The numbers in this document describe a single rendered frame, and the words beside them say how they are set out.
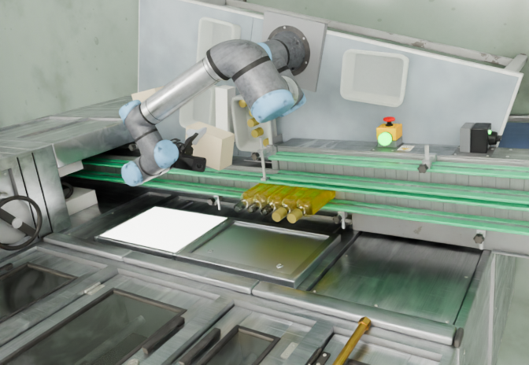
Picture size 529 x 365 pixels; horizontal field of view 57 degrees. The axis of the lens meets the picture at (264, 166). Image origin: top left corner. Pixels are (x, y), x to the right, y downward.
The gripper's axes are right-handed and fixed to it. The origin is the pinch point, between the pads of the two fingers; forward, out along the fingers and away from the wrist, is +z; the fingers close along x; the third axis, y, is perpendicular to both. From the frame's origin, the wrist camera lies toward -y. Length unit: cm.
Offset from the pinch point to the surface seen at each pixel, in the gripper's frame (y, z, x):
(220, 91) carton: 17.4, 29.3, -10.4
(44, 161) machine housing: 67, -19, 23
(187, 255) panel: -10.9, -20.3, 31.0
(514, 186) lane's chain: -97, 23, -13
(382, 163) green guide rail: -58, 17, -9
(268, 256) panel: -36.5, -10.0, 24.6
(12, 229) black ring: 60, -39, 44
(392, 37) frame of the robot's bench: -30, 91, -37
